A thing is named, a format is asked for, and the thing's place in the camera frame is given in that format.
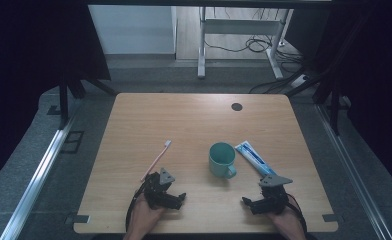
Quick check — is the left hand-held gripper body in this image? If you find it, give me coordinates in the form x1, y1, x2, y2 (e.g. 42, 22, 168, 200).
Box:
143, 167, 181, 211

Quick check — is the pink toothbrush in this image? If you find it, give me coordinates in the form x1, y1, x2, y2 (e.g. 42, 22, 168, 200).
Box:
139, 139, 173, 183

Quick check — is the person's left hand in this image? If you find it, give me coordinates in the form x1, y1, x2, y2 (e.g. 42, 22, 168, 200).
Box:
129, 194, 167, 232

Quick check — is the white metal desk frame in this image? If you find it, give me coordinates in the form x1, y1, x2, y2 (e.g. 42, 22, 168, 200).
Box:
196, 6, 294, 81

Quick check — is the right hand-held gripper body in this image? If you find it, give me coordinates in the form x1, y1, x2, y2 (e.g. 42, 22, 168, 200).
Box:
258, 173, 294, 215

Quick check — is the white cabinet panel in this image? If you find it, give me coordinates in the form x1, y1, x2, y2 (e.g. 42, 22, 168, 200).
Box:
87, 4, 178, 55

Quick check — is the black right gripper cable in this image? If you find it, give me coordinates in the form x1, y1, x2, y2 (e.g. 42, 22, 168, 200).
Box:
284, 192, 308, 234

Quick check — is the white power strip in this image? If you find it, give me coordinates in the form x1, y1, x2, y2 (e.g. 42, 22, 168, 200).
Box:
289, 74, 310, 89

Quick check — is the person's right hand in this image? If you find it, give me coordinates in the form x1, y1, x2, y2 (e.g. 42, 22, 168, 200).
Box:
267, 205, 306, 234

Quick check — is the blue and white toothpaste tube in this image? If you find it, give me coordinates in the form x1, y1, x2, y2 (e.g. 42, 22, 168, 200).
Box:
234, 140, 279, 178

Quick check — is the aluminium floor rail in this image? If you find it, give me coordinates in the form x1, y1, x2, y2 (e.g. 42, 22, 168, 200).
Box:
0, 118, 77, 240
316, 103, 392, 240

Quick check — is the dark curtain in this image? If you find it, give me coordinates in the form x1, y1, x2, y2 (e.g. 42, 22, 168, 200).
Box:
312, 0, 392, 196
0, 0, 112, 192

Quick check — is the tangle of black floor cables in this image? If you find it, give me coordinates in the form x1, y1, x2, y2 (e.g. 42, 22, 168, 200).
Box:
203, 35, 306, 65

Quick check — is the black metal stand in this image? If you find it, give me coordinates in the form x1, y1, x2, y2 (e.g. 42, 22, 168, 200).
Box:
57, 74, 119, 130
284, 64, 343, 136

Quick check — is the teal cup with handle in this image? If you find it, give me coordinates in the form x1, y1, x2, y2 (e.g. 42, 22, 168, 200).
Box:
208, 141, 238, 180

